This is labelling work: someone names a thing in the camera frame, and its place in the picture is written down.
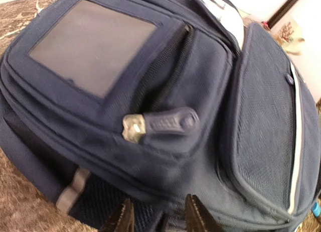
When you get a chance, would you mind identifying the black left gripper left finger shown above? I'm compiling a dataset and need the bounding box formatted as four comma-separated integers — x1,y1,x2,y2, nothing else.
99,198,134,232

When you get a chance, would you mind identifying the cream ceramic mug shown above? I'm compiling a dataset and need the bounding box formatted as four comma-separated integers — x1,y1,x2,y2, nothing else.
273,18,305,56

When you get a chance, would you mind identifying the black right frame post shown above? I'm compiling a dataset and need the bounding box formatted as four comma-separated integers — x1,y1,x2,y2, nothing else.
266,0,299,29

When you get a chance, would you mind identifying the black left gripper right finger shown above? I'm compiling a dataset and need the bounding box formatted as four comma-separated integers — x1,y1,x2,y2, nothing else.
185,194,221,232

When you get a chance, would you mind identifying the navy blue student backpack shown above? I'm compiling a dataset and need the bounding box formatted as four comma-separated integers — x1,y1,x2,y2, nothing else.
1,0,320,231

